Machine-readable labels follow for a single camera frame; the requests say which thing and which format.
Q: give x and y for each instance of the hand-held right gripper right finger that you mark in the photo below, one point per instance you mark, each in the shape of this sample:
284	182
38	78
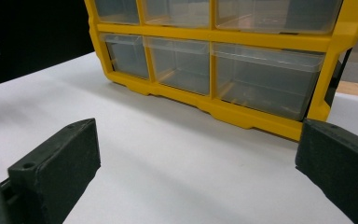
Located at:
341	161

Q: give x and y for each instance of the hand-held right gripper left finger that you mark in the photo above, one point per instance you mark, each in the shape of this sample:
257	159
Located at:
59	161

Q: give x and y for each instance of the yellow and black organizer cabinet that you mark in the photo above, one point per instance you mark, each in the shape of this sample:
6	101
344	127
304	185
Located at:
261	39

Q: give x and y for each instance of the set of clear drawers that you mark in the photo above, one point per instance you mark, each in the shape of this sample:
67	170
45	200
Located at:
261	84

